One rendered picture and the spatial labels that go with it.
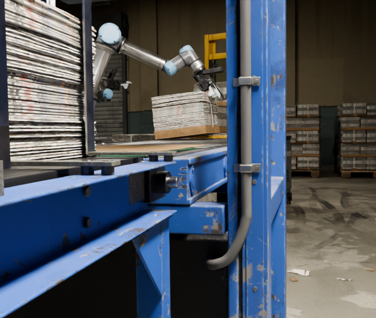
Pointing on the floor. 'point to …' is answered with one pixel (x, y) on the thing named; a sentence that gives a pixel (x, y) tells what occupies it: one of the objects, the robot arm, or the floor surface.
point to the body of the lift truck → (288, 170)
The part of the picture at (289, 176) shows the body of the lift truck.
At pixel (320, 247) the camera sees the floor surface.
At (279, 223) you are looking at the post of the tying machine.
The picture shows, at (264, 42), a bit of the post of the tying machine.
